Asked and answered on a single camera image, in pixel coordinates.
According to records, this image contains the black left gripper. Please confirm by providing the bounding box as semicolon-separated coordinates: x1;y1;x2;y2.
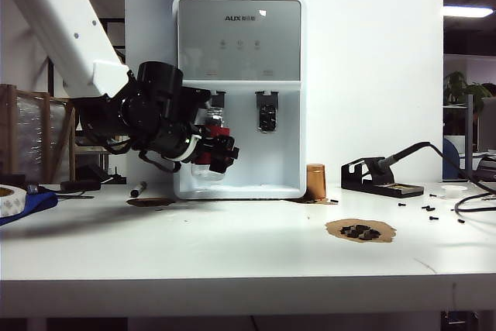
149;116;240;174

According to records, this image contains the glass bottle with red belts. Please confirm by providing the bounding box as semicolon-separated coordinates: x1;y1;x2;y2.
191;105;230;183

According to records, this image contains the black dispenser tap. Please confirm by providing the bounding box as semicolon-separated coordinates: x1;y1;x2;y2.
254;90;280;134
208;90;226;109

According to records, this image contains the white AUX water dispenser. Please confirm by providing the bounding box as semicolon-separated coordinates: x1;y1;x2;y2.
172;0;307;201

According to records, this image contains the brown stain patch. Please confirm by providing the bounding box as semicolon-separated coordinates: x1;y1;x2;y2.
126;197;177;209

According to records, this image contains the orange brown cylinder cap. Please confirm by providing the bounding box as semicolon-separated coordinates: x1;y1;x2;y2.
306;164;327;200

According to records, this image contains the pile of black chips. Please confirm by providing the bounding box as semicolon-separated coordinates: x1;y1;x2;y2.
339;225;381;240

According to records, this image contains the black soldering iron stand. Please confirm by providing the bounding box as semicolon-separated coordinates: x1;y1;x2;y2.
340;157;425;198

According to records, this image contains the black soldering iron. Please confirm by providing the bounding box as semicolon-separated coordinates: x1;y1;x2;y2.
374;141;443;173

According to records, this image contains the round brown paper patch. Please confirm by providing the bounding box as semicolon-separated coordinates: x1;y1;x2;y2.
324;218;397;245

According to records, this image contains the blue cloth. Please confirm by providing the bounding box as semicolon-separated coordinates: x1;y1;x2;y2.
0;191;59;227

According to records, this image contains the white tape roll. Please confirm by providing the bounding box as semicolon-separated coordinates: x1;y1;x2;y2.
0;184;29;219

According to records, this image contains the blue chair back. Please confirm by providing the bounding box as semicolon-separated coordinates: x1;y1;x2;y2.
443;139;460;181

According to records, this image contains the small white roll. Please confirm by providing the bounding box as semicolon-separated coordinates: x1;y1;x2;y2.
441;185;469;200

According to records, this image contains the green potted plant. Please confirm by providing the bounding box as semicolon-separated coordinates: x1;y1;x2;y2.
443;71;496;105

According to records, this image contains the grey metal pole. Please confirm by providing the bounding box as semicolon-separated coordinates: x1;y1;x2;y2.
463;94;474;181

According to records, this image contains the black desk device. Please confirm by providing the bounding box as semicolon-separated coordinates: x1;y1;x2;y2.
474;155;496;183

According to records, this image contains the grey monitor back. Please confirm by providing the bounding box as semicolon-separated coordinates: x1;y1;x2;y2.
477;97;496;153

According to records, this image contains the ceiling light panel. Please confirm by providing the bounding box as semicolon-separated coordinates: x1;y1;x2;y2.
442;5;494;19

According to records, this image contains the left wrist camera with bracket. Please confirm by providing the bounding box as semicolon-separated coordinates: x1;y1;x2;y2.
181;85;213;127

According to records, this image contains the black coiled arm cable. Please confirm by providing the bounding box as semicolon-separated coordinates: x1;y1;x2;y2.
79;129;183;174

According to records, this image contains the wooden crate frame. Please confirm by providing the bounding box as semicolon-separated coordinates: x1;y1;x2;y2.
0;84;78;187

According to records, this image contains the black power cable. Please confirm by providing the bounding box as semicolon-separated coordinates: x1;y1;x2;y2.
428;143;496;215

